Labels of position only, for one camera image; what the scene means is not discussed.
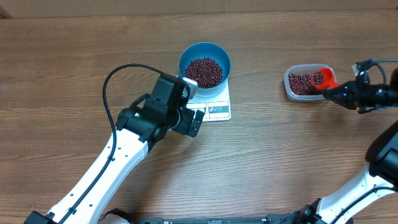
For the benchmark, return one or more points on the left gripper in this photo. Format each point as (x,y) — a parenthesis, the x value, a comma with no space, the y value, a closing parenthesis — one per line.
(188,115)

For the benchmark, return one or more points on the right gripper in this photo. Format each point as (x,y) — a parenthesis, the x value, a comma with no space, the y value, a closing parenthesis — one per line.
(353,100)

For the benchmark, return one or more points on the red scoop blue handle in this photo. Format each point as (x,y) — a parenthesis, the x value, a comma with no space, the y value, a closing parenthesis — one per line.
(329,81)

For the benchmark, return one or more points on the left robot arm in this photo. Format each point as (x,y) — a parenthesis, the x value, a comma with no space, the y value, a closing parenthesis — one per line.
(138,127)

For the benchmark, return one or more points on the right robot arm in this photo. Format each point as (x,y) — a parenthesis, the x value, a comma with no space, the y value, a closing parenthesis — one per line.
(378,177)

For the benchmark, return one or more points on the white digital kitchen scale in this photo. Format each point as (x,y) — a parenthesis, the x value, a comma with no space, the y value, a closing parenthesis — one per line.
(214,102)

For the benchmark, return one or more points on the red beans in scoop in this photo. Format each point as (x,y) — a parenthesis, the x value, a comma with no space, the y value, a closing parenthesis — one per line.
(317,78)

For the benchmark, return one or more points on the red beans in bowl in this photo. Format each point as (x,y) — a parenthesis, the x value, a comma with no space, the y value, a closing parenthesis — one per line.
(206,71)

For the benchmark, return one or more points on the blue bowl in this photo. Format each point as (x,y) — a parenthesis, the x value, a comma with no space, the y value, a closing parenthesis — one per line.
(206,49)

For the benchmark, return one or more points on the clear plastic container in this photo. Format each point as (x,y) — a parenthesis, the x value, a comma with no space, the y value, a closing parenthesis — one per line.
(303,69)

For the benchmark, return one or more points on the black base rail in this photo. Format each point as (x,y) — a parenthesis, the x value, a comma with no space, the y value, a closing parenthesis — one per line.
(217,220)

